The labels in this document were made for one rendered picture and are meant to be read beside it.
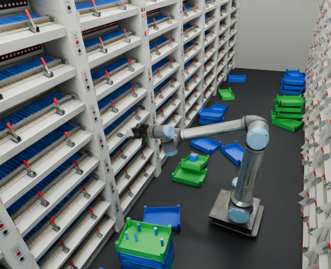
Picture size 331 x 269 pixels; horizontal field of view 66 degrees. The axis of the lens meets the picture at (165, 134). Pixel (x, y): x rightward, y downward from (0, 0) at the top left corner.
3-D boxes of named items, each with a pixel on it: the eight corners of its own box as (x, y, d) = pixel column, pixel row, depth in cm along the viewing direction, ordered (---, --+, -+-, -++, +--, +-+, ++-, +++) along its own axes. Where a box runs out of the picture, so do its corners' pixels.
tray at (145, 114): (149, 116, 221) (151, 107, 215) (108, 156, 175) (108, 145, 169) (129, 107, 225) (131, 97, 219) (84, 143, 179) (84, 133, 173)
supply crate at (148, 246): (172, 232, 164) (171, 224, 160) (164, 262, 148) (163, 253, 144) (128, 224, 172) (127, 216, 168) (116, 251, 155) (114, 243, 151)
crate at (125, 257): (172, 240, 168) (172, 232, 164) (164, 269, 152) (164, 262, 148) (130, 232, 176) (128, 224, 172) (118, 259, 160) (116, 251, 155)
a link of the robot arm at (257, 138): (249, 209, 187) (274, 120, 146) (247, 228, 173) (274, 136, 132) (228, 204, 191) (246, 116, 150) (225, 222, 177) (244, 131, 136)
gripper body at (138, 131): (135, 123, 178) (150, 123, 172) (139, 134, 182) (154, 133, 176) (129, 128, 172) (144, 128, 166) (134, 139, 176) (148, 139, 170)
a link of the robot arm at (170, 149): (180, 148, 177) (176, 133, 172) (175, 158, 168) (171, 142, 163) (168, 149, 181) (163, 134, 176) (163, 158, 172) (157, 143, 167)
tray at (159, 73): (179, 68, 262) (182, 55, 254) (152, 90, 217) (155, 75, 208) (162, 61, 267) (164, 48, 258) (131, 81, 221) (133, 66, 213)
